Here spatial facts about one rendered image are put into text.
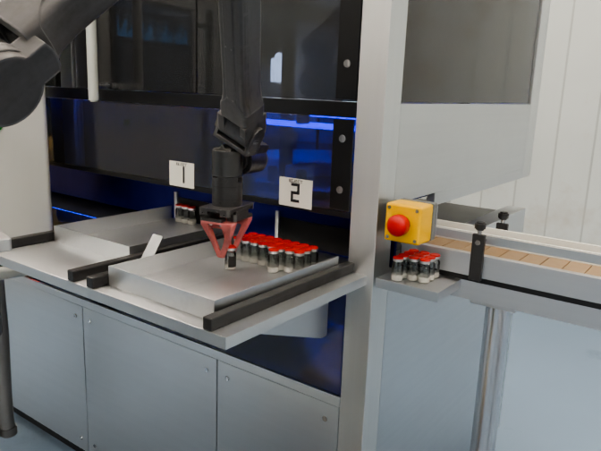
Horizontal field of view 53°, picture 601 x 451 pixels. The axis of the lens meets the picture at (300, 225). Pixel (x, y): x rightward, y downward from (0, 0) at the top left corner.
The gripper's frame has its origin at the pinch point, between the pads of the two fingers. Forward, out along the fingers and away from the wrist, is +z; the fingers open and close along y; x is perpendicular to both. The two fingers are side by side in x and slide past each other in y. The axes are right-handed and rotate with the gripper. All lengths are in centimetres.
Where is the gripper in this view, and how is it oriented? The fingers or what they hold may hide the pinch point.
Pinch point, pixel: (226, 251)
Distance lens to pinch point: 117.6
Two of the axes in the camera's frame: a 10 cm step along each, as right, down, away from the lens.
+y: 3.8, -1.9, 9.0
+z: -0.4, 9.7, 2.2
